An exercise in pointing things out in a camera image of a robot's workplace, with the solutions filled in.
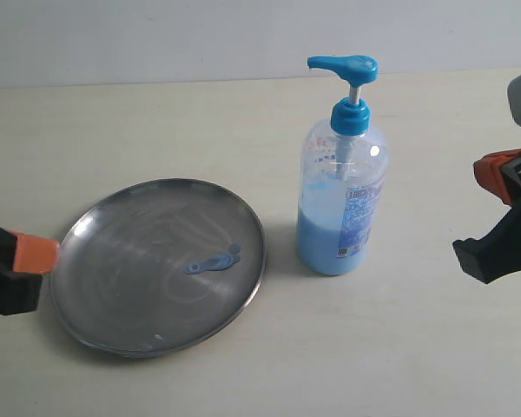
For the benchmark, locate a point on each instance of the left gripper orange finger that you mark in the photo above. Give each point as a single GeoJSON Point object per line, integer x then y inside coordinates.
{"type": "Point", "coordinates": [35, 254]}

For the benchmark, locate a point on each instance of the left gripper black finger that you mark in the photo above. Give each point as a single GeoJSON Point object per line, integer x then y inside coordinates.
{"type": "Point", "coordinates": [19, 293]}

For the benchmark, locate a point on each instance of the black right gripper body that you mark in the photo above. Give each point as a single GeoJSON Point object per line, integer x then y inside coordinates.
{"type": "Point", "coordinates": [506, 239]}

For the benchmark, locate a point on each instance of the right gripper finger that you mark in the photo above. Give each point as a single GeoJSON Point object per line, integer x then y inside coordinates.
{"type": "Point", "coordinates": [500, 174]}
{"type": "Point", "coordinates": [477, 259]}

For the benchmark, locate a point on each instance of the blue soap pump bottle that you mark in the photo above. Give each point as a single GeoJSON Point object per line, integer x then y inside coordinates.
{"type": "Point", "coordinates": [343, 164]}

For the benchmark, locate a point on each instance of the blue soap blob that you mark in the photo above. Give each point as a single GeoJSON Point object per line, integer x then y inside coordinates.
{"type": "Point", "coordinates": [215, 262]}

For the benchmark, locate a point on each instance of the round stainless steel plate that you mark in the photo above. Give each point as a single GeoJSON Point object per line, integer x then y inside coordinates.
{"type": "Point", "coordinates": [119, 284]}

